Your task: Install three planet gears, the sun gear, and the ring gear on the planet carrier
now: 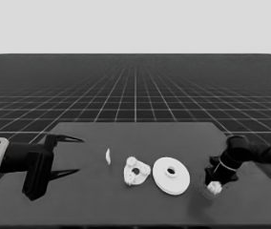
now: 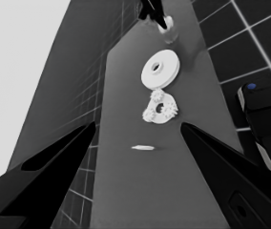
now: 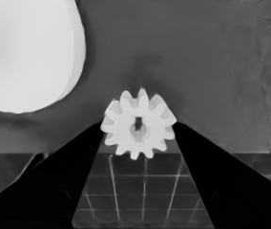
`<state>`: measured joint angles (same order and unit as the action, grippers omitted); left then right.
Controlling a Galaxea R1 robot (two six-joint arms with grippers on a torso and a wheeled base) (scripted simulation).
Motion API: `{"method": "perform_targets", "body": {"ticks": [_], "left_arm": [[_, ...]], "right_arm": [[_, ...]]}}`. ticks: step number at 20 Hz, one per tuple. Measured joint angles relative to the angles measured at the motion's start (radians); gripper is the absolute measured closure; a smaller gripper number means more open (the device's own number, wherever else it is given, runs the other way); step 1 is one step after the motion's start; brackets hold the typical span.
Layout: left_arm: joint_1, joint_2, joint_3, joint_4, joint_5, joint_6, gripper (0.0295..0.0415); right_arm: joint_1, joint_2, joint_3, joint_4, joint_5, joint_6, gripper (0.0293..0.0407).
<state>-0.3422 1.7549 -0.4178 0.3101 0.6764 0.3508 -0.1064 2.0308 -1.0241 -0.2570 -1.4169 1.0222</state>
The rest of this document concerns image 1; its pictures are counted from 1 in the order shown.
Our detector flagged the larger white toothed gear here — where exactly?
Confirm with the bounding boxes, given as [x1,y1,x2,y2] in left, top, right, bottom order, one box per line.
[206,180,223,196]

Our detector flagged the large thick white disc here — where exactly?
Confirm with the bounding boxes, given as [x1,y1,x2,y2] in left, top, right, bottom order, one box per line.
[152,156,191,196]

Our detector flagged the small white toothed gear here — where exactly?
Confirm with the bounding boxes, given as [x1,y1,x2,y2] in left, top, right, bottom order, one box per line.
[139,164,152,177]
[123,174,136,187]
[125,156,137,168]

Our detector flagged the white round carrier with pins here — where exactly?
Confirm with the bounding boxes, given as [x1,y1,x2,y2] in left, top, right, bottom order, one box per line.
[123,156,152,187]

